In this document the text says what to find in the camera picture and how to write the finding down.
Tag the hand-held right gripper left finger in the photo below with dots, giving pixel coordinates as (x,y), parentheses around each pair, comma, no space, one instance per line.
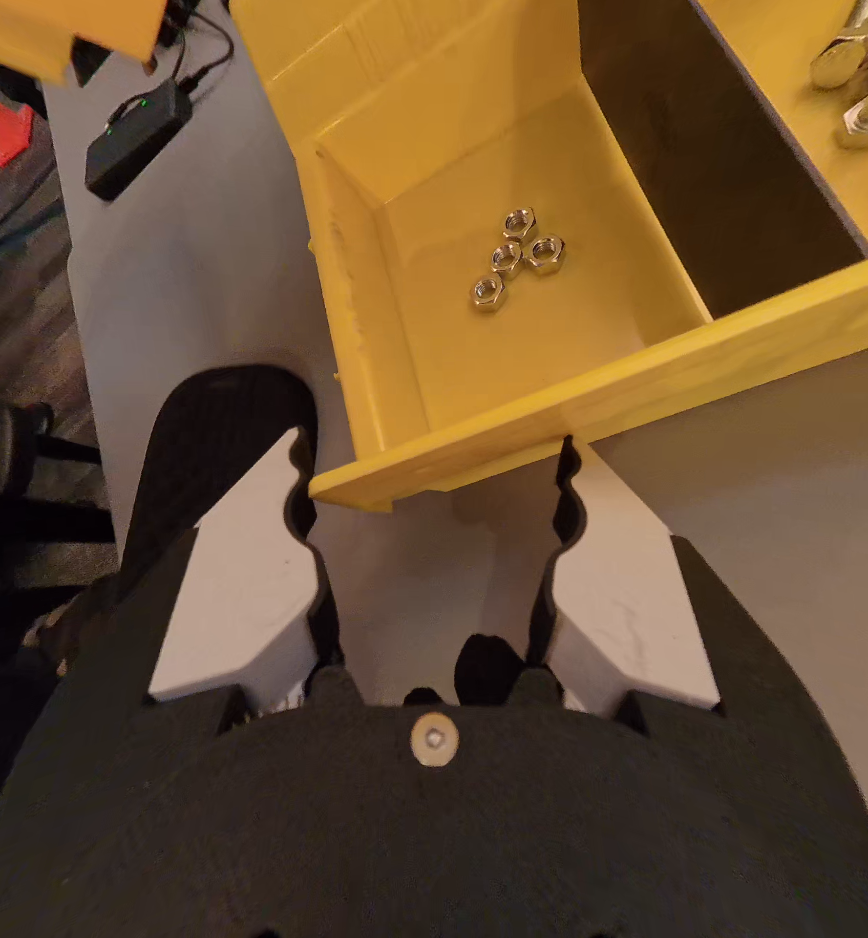
(236,586)

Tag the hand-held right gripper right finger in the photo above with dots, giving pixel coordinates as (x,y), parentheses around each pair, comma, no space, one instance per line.
(624,586)

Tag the yellow plastic bin with divider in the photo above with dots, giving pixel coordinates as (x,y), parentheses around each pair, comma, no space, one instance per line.
(587,344)

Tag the silver hex nut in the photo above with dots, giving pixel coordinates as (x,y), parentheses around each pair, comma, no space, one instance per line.
(544,253)
(488,292)
(507,258)
(519,222)

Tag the black office chair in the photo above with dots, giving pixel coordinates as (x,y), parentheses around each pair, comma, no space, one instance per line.
(1,454)

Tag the black power adapter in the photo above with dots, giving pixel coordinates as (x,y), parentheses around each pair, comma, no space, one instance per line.
(133,139)

